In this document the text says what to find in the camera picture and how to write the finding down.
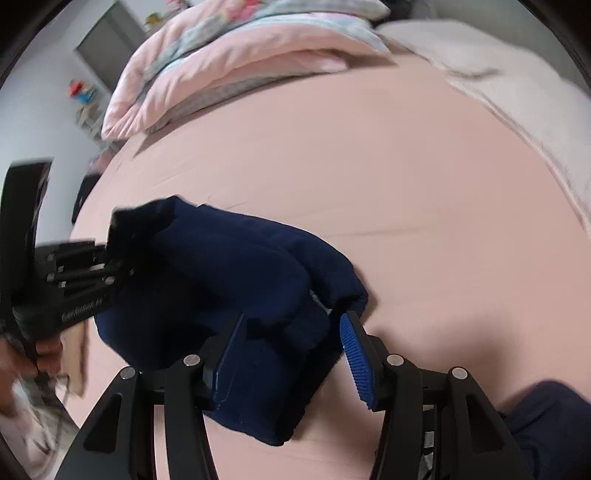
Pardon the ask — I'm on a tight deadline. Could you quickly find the white low cabinet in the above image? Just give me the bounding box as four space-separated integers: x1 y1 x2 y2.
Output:
76 99 109 139

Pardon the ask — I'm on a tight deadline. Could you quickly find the navy garment wide white stripe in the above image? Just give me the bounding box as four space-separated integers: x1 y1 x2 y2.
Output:
95 196 370 448

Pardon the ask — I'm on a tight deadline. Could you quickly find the grey door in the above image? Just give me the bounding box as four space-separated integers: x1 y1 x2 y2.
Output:
76 0 148 90

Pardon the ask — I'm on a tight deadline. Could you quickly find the navy pants elastic striped waistband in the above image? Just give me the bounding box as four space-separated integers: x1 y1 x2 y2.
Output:
501 379 591 480

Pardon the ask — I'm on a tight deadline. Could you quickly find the person's left hand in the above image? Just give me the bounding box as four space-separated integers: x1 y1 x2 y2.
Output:
0 337 63 377

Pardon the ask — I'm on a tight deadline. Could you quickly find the pink folded quilt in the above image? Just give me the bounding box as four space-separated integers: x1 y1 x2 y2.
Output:
100 0 393 139

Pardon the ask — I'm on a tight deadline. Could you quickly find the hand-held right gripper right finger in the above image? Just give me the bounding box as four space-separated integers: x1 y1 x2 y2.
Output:
339 310 536 480

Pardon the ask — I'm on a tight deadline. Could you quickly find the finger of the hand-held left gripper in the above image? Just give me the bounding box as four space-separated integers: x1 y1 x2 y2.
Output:
39 200 176 268
48 263 134 296

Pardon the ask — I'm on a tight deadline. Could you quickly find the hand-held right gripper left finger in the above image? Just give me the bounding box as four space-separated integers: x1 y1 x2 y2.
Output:
55 313 246 480

